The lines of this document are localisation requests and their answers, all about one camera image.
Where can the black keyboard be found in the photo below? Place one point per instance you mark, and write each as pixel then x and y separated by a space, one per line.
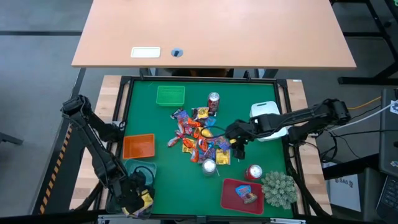
pixel 388 202

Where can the black metal stand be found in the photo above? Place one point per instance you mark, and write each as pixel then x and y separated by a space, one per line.
pixel 357 80

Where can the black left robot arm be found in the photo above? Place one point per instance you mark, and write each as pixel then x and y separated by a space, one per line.
pixel 93 146

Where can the silver metal bracket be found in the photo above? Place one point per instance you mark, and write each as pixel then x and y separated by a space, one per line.
pixel 287 221

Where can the light wooden desk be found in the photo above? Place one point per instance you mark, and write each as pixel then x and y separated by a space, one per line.
pixel 217 31

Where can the silver soda can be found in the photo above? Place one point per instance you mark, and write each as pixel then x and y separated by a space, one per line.
pixel 209 166

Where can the pale green artificial plant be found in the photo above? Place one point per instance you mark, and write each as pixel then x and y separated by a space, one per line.
pixel 280 189

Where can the orange peanut butter cup packet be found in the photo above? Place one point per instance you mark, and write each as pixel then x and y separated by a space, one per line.
pixel 197 133
pixel 188 143
pixel 195 156
pixel 181 128
pixel 193 123
pixel 203 145

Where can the black hazard-striped base plate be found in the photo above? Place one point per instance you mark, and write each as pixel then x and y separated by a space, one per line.
pixel 56 174

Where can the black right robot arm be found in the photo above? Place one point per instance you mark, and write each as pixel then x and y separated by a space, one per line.
pixel 311 116

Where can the white lollipop stick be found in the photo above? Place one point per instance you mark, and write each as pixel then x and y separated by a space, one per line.
pixel 210 145

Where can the orange plastic basket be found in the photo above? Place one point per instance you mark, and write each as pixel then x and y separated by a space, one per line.
pixel 138 147

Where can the white plastic bin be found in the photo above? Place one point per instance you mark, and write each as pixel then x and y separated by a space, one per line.
pixel 264 109

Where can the yellow candy packet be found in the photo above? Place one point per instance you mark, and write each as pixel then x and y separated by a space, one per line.
pixel 223 157
pixel 186 150
pixel 207 132
pixel 133 213
pixel 148 199

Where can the black computer tower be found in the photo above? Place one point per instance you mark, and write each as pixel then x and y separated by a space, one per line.
pixel 388 140

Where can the blue gummy candy packet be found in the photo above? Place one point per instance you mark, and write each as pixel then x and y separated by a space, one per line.
pixel 242 190
pixel 211 121

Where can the dark chair leg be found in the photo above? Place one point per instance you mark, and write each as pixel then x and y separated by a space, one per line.
pixel 9 138

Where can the white labelled box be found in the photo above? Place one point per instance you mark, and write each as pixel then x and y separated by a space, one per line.
pixel 345 193

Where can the white rectangular desk plate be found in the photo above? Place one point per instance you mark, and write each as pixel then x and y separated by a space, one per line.
pixel 145 52

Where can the green plastic basket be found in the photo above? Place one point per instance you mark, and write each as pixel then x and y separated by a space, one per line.
pixel 170 96

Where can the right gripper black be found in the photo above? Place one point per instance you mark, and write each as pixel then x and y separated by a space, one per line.
pixel 242 130

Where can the teal plastic bin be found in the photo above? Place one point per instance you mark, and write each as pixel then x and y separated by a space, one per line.
pixel 133 165

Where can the pink red candy packet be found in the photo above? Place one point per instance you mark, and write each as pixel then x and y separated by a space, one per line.
pixel 173 142

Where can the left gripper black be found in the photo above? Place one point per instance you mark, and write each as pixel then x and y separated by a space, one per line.
pixel 132 193

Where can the black depth camera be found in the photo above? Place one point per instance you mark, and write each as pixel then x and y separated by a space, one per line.
pixel 201 220

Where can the dark red soda can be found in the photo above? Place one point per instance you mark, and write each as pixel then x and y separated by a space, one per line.
pixel 213 102

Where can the red plastic tray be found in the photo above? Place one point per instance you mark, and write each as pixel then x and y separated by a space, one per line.
pixel 230 199

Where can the clear grey plastic bin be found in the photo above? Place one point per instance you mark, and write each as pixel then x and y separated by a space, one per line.
pixel 112 205

